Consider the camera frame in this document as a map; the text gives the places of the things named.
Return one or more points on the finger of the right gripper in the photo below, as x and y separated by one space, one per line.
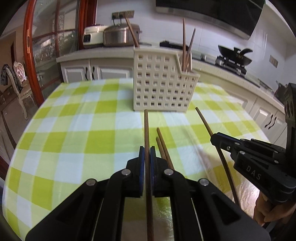
227 143

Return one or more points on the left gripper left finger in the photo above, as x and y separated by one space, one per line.
94 211

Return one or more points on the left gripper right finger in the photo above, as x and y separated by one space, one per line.
200 211

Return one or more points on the dark wooden chopstick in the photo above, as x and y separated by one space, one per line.
223 160

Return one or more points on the brown wooden chopstick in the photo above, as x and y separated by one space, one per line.
168 158
184 45
160 147
150 228
136 44
189 50

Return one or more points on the white ceramic spoon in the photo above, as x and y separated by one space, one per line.
189 60

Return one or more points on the person's right hand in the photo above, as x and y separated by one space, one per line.
264 212

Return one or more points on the green checkered tablecloth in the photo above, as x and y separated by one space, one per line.
90 130

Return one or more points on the black gas cooktop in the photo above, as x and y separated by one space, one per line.
228 64

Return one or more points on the cream perforated utensil basket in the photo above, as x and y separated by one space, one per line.
159 84

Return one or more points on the black wok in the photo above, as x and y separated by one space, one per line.
236 55

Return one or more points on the black range hood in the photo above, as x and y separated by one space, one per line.
239 17

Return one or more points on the silver rice cooker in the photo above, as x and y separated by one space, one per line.
117 36

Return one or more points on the white ornate dining chair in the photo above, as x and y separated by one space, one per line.
20 83

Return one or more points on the white rice cooker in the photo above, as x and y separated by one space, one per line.
93 36

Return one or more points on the red wooden sliding door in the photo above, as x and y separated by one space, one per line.
51 30

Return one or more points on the wall socket right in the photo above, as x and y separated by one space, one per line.
273 61

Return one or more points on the wall power outlet strip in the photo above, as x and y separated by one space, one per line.
122 14

